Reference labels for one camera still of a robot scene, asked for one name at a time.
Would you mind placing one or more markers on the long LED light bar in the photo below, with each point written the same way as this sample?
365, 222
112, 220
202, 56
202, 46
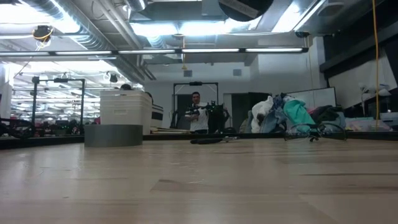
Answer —
149, 51

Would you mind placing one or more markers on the pile of clothes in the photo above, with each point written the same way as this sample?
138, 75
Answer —
297, 113

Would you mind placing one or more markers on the background black robot arms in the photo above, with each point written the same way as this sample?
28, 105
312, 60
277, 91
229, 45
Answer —
214, 109

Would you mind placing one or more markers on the white box with black stripe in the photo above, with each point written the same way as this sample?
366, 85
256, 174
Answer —
157, 115

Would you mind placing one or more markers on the clear safety glasses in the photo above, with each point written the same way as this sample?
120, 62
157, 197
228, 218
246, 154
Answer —
335, 128

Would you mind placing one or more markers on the grey duct tape roll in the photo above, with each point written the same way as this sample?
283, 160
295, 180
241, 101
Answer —
113, 135

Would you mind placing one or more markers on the wooden desk with grey legs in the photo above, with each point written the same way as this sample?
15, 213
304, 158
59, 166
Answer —
171, 130

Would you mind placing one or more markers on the tall black rig frame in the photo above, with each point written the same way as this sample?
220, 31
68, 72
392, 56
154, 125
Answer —
35, 102

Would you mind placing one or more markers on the dark tall cabinet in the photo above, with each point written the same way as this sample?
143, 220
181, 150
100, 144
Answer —
242, 112

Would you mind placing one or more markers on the black rig frame with camera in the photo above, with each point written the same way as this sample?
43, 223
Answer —
196, 83

